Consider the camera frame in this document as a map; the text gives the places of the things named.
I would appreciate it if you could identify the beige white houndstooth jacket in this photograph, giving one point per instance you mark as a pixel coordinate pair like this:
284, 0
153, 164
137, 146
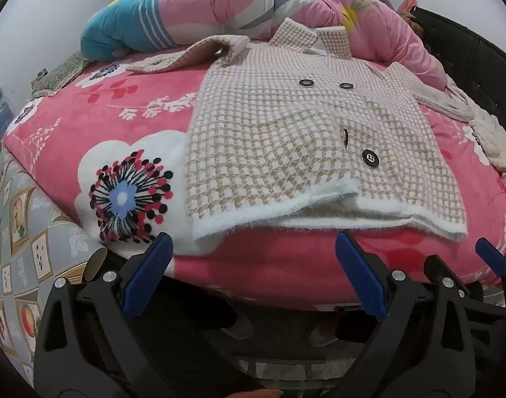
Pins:
278, 132

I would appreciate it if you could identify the pink slipper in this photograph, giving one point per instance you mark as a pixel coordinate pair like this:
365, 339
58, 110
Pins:
236, 327
323, 336

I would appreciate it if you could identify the green patterned cloth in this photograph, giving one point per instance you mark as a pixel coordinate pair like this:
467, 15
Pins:
62, 70

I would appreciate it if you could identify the cream fuzzy cloth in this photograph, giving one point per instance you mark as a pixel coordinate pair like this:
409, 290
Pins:
493, 137

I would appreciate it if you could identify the pink floral blanket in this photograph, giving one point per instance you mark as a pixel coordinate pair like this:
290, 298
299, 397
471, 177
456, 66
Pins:
112, 116

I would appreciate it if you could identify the grey patterned bed sheet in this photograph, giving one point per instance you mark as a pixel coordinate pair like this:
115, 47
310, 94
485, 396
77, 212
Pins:
29, 232

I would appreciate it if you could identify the black padded headboard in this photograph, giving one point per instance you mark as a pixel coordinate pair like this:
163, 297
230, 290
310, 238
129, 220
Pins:
477, 58

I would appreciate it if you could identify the pink and blue quilt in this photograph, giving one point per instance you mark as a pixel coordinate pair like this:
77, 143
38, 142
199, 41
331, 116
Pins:
236, 4

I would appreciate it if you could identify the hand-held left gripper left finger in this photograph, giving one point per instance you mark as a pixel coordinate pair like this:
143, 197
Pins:
147, 275

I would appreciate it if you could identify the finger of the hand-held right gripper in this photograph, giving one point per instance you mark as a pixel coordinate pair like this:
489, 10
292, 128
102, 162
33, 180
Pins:
490, 254
437, 267

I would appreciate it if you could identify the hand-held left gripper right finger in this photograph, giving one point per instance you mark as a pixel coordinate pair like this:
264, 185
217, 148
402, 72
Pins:
360, 275

